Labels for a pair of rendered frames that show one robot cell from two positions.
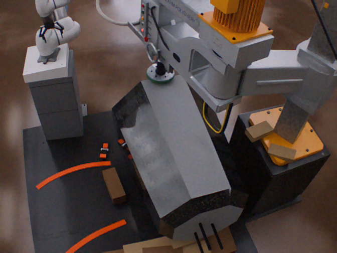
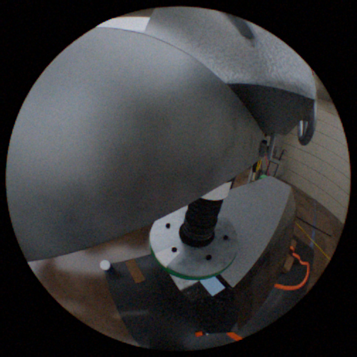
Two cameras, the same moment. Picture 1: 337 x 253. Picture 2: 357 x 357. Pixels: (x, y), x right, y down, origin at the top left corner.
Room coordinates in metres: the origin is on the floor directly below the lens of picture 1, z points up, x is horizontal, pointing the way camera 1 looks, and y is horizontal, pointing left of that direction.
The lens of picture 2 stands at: (2.04, 0.26, 1.12)
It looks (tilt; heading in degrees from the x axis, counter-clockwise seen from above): 25 degrees down; 260
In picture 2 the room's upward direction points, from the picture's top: 5 degrees clockwise
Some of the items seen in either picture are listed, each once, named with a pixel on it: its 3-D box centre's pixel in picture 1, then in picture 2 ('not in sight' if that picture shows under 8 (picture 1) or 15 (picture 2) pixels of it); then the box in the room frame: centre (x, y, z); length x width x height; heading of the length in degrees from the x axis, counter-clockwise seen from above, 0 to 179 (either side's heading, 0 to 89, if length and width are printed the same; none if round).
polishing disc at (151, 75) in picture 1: (160, 72); (195, 235); (1.96, 0.10, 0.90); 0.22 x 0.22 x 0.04
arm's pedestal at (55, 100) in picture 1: (57, 97); not in sight; (2.09, 1.09, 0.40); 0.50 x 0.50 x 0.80; 16
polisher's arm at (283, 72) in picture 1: (291, 71); not in sight; (1.54, -0.72, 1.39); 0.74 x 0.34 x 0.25; 104
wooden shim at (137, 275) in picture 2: not in sight; (134, 270); (2.30, -0.10, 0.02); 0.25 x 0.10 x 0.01; 119
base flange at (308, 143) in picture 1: (287, 132); not in sight; (1.59, -0.92, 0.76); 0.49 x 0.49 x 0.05; 23
